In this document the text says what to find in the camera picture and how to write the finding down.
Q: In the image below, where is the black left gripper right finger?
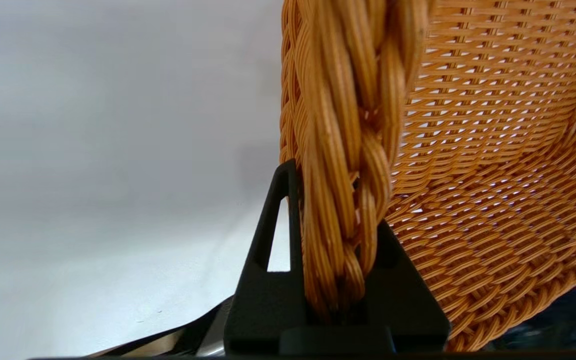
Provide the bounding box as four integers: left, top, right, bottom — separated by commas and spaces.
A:
365, 221, 451, 353

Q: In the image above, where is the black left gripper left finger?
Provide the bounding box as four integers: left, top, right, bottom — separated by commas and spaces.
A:
225, 160, 319, 355

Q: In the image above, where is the orange woven wicker basket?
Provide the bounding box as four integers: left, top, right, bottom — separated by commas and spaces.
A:
279, 0, 576, 352

